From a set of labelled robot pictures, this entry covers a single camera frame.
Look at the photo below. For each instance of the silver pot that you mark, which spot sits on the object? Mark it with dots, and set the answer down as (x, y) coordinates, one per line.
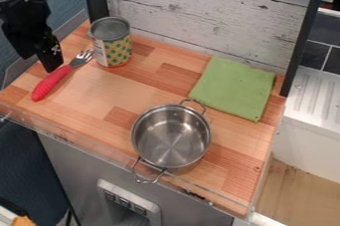
(170, 137)

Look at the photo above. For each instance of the dotted yellow can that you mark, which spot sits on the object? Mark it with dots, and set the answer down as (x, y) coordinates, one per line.
(113, 45)

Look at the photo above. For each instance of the red fork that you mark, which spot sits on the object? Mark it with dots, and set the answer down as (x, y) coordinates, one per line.
(51, 82)

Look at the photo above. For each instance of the green cloth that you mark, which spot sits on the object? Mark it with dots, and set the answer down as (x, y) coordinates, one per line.
(234, 87)

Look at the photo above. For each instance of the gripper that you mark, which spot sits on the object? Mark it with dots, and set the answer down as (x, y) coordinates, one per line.
(24, 24)

